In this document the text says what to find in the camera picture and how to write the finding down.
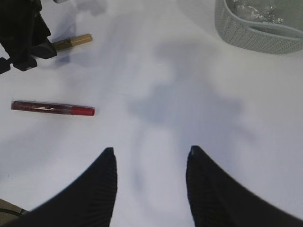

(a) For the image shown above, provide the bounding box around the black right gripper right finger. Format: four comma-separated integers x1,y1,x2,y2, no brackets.
186,146,303,227

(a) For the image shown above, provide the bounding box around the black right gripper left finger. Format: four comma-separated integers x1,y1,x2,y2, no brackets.
7,148,117,227

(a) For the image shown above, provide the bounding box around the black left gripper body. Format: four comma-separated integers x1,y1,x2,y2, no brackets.
0,0,42,61

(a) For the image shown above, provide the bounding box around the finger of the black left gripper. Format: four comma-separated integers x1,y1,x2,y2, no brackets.
31,13,57,59
0,56,37,74

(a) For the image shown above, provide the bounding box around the gold glitter marker pen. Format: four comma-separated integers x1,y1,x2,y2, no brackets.
52,34,93,52

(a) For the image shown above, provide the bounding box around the red glitter marker pen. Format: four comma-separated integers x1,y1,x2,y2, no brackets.
11,101,95,116

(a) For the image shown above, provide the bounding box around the clear plastic sheet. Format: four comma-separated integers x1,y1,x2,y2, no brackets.
229,0,284,24

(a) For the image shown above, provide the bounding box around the green plastic woven basket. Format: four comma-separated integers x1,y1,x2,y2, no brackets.
214,0,303,54

